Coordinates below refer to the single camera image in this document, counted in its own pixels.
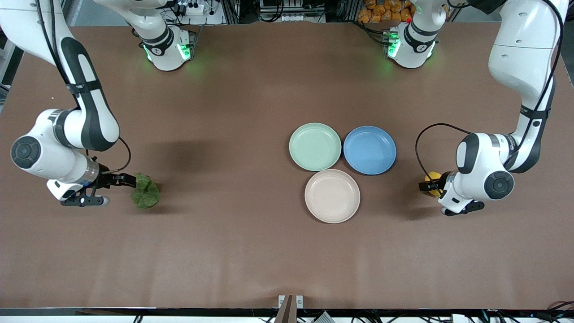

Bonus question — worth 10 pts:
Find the yellow lemon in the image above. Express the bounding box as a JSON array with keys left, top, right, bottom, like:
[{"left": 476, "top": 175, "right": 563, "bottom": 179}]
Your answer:
[{"left": 425, "top": 171, "right": 445, "bottom": 197}]

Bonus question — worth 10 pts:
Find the green lettuce leaf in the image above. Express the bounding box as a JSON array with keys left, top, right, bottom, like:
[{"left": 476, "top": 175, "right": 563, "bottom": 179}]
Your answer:
[{"left": 131, "top": 173, "right": 161, "bottom": 209}]

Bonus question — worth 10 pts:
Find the blue plate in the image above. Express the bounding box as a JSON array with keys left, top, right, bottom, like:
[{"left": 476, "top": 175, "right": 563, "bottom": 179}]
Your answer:
[{"left": 343, "top": 126, "right": 397, "bottom": 175}]

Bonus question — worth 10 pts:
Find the beige plate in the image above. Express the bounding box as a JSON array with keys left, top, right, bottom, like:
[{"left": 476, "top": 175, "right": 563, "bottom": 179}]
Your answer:
[{"left": 304, "top": 169, "right": 361, "bottom": 224}]

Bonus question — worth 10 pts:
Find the pale green plate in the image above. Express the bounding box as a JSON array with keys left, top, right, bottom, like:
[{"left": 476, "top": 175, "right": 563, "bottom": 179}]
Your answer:
[{"left": 289, "top": 122, "right": 342, "bottom": 172}]

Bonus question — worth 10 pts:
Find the pile of orange packets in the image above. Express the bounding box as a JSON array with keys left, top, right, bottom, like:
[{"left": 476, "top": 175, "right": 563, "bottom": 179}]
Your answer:
[{"left": 357, "top": 0, "right": 415, "bottom": 24}]

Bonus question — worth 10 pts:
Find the white power strip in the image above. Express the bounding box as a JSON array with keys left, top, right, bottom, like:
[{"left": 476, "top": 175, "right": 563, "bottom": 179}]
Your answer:
[{"left": 173, "top": 0, "right": 208, "bottom": 16}]

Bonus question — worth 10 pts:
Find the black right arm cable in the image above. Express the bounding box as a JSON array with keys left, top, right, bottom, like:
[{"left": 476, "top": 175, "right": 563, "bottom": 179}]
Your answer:
[{"left": 35, "top": 0, "right": 132, "bottom": 175}]

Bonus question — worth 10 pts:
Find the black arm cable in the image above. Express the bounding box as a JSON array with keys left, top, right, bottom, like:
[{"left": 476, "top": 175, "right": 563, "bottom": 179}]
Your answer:
[
  {"left": 35, "top": 0, "right": 132, "bottom": 175},
  {"left": 415, "top": 0, "right": 564, "bottom": 194}
]

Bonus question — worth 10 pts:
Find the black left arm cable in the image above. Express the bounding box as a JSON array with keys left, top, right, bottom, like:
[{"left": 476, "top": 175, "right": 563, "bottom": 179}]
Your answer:
[{"left": 415, "top": 0, "right": 564, "bottom": 194}]

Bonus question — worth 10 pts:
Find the aluminium camera mount post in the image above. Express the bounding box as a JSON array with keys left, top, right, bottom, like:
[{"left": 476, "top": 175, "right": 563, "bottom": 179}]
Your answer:
[{"left": 274, "top": 295, "right": 304, "bottom": 323}]

